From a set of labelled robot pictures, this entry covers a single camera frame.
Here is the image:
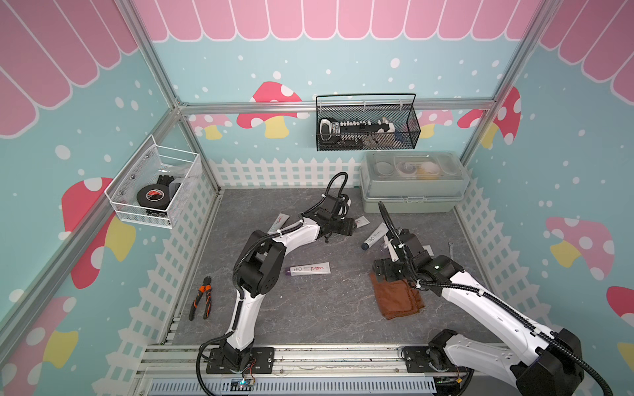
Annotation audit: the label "white R&O tube red scribble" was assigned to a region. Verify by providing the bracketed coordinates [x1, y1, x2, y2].
[361, 223, 388, 251]

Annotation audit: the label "brown cloth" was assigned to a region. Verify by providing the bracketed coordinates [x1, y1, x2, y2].
[370, 272, 425, 320]

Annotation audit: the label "white R&O purple cap tube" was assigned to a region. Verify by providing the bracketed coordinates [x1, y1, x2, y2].
[285, 262, 331, 277]

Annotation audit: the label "white green cap toothpaste tube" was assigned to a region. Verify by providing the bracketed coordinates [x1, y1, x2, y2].
[355, 216, 369, 228]

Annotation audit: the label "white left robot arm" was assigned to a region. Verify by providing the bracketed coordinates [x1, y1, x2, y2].
[207, 191, 356, 373]

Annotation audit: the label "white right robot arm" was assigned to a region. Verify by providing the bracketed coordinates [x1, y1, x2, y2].
[374, 229, 613, 395]

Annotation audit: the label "far left green cap tube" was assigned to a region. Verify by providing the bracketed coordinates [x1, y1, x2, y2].
[267, 213, 290, 234]

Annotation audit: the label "green plastic storage box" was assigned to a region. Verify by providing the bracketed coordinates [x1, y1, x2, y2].
[360, 151, 470, 214]

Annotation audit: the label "orange black pliers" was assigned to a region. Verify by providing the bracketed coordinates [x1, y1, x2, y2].
[188, 277, 212, 321]

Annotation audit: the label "black tape roll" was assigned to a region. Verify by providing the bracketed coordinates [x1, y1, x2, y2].
[136, 184, 171, 211]

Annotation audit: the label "black wire mesh basket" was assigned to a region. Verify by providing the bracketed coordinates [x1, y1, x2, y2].
[315, 93, 421, 151]

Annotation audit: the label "white wire basket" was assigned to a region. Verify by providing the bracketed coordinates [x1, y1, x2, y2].
[105, 136, 201, 229]

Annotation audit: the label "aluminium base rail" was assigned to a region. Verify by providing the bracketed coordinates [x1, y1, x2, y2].
[133, 345, 546, 396]

